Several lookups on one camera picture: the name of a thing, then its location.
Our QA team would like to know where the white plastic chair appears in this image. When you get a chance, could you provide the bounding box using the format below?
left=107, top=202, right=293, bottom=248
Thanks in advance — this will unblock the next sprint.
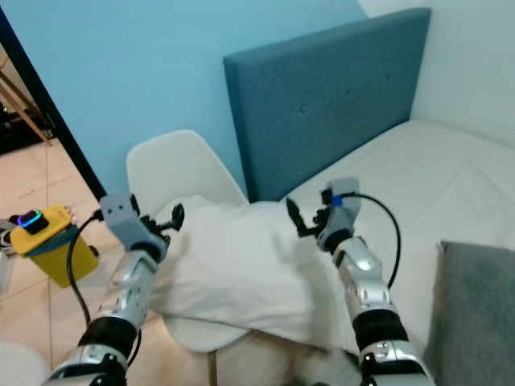
left=126, top=129, right=250, bottom=355

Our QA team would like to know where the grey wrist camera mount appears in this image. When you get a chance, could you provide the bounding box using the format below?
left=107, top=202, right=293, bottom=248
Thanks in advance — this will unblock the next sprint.
left=319, top=176, right=364, bottom=236
left=100, top=192, right=159, bottom=247

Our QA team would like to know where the wooden furniture frame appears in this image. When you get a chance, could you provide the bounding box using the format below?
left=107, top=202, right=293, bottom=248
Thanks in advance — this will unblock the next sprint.
left=0, top=68, right=62, bottom=150

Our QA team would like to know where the blue upholstered headboard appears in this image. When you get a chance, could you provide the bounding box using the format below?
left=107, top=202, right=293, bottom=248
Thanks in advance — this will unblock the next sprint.
left=223, top=7, right=433, bottom=204

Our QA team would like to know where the white bed mattress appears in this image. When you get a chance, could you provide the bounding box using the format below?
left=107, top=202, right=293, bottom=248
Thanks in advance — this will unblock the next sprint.
left=278, top=120, right=515, bottom=339

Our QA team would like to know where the black device with blue light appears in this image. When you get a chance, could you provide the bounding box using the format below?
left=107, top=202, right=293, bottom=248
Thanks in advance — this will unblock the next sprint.
left=19, top=209, right=54, bottom=236

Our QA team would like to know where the dark door frame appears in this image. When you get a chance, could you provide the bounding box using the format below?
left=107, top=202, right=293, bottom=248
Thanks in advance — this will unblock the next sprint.
left=0, top=8, right=107, bottom=223

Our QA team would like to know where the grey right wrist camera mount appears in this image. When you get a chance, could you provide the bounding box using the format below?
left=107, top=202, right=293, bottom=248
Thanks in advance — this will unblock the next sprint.
left=319, top=176, right=364, bottom=236

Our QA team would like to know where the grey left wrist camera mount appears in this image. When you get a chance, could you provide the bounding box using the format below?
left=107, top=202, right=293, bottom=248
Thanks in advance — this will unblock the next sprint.
left=100, top=192, right=159, bottom=247

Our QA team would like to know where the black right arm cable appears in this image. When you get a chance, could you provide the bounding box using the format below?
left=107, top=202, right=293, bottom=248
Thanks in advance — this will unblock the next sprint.
left=354, top=191, right=403, bottom=289

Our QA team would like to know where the white pillow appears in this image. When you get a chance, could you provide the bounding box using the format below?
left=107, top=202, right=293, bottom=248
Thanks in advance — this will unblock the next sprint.
left=150, top=195, right=365, bottom=352

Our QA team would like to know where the yellow plastic bin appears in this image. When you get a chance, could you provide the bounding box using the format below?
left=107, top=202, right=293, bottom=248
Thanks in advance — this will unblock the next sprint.
left=10, top=204, right=102, bottom=290

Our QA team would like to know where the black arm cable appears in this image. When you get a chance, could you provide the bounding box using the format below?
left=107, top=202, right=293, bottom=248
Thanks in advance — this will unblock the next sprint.
left=68, top=211, right=104, bottom=326
left=354, top=191, right=403, bottom=289

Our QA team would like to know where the grey cushion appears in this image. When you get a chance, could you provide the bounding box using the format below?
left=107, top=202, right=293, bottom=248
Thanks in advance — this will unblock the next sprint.
left=425, top=239, right=515, bottom=386

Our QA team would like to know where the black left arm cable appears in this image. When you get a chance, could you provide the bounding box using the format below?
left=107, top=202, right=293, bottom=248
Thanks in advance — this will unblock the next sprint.
left=68, top=211, right=104, bottom=326

